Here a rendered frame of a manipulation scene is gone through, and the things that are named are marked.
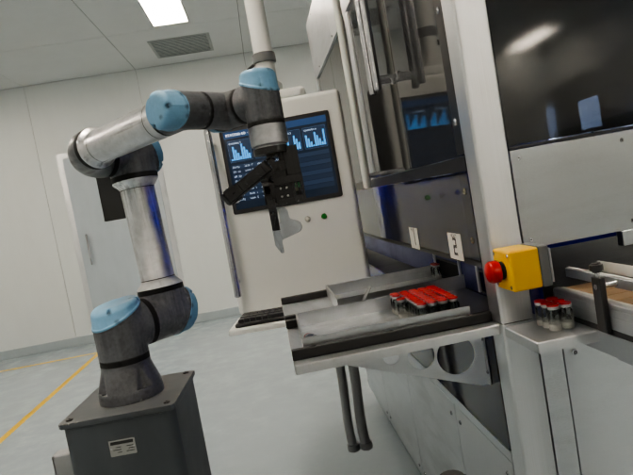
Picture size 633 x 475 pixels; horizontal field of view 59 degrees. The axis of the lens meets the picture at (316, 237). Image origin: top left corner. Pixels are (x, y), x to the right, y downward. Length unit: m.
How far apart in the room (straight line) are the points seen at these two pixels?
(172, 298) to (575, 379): 0.92
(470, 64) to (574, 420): 0.71
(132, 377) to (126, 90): 5.67
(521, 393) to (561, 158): 0.45
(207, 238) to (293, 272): 4.61
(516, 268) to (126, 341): 0.87
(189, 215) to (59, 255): 1.52
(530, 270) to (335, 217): 1.11
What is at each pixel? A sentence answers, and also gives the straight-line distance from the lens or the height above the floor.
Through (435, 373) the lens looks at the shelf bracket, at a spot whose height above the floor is 0.78.
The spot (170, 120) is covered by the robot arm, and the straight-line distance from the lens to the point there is 1.09.
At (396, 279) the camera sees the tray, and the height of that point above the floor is 0.89.
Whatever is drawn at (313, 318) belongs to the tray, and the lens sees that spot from 1.37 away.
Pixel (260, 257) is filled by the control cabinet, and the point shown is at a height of 1.00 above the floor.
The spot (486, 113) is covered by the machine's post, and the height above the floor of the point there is 1.28.
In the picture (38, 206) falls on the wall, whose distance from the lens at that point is 7.04.
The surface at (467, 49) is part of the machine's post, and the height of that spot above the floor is 1.40.
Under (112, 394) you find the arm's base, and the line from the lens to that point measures 1.42.
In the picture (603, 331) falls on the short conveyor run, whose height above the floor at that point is 0.89.
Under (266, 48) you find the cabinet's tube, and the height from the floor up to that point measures 1.74.
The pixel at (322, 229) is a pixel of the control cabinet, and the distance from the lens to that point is 2.03.
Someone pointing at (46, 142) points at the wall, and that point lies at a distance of 7.04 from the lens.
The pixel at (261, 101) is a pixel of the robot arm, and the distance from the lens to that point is 1.12.
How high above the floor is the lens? 1.18
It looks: 4 degrees down
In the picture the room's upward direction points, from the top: 10 degrees counter-clockwise
